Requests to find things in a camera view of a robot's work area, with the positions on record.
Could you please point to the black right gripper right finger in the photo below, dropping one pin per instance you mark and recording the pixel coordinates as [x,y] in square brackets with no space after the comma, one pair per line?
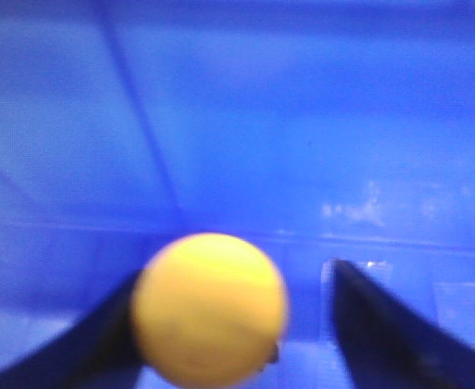
[387,345]

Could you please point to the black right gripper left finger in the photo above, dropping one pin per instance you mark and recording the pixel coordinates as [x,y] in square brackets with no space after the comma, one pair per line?
[97,352]

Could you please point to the yellow mushroom push button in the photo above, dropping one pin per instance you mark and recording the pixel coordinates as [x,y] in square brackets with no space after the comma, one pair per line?
[208,311]

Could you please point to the blue plastic bin right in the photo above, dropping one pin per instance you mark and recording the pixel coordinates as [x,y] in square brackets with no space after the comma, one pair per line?
[314,129]

